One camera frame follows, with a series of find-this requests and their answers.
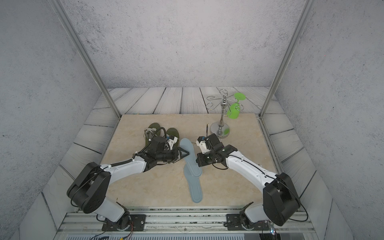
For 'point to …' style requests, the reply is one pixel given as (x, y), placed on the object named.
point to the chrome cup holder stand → (220, 128)
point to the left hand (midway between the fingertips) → (189, 155)
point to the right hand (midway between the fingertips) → (197, 160)
